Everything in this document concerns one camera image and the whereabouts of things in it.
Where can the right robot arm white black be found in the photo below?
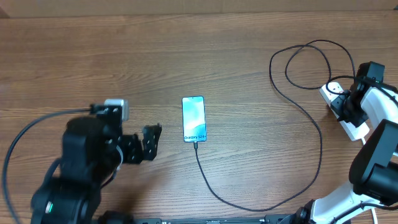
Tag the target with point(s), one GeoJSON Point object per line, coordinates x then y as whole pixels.
{"type": "Point", "coordinates": [372, 176]}

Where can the white power strip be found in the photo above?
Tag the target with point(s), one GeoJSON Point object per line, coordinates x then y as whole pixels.
{"type": "Point", "coordinates": [353, 132]}

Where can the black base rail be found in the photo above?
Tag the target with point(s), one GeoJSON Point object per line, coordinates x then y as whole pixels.
{"type": "Point", "coordinates": [267, 219]}

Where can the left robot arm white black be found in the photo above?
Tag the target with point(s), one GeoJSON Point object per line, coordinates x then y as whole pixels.
{"type": "Point", "coordinates": [93, 150]}

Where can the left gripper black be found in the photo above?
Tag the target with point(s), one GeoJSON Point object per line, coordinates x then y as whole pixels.
{"type": "Point", "coordinates": [136, 154]}

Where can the Samsung Galaxy smartphone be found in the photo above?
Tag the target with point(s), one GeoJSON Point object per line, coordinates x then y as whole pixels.
{"type": "Point", "coordinates": [194, 121]}

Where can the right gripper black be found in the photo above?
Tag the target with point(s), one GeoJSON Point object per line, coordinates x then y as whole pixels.
{"type": "Point", "coordinates": [336, 106]}

